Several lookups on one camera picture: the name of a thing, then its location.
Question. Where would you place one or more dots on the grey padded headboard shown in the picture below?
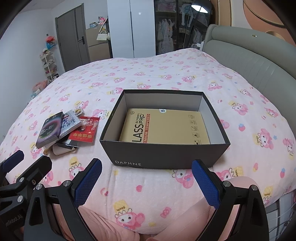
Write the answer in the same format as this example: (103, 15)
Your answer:
(249, 60)

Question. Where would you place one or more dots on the beige cabinet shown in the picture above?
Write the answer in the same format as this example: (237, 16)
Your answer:
(98, 49)

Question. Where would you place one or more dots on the white handbag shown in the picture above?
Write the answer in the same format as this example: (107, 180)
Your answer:
(102, 37)

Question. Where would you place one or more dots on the small white box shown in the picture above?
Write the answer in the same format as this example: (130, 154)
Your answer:
(63, 151)

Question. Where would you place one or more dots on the black cardboard box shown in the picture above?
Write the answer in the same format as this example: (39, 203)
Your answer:
(161, 155)

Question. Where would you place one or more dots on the person's pink trousers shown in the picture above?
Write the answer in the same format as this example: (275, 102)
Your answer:
(99, 222)

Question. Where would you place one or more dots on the small snack packet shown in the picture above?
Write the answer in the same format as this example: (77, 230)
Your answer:
(78, 113)

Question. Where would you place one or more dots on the red printed packet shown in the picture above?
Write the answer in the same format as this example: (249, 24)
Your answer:
(84, 132)

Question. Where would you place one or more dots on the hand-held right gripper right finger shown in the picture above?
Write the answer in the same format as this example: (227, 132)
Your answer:
(205, 185)

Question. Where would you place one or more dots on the dark glass cabinet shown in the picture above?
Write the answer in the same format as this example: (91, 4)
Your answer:
(180, 25)

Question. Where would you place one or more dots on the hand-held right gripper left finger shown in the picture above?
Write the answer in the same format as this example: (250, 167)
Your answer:
(89, 183)

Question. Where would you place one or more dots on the white shelf rack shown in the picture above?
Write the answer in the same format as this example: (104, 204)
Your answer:
(49, 66)

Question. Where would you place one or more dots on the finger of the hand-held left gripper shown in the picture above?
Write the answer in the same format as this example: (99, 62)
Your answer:
(13, 158)
(38, 168)

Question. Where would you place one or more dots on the illustrated card case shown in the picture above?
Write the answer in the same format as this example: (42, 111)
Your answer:
(69, 122)

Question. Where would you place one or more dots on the white wardrobe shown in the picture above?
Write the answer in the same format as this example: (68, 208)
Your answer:
(129, 27)

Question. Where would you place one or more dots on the grey door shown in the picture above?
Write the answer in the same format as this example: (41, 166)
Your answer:
(69, 39)

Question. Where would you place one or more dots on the black iridescent card box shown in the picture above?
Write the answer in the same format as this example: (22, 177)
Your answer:
(49, 129)

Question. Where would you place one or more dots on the yellow flat package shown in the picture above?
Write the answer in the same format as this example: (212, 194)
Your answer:
(161, 127)

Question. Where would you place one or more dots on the pink printed blanket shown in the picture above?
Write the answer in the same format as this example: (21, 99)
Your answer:
(161, 74)

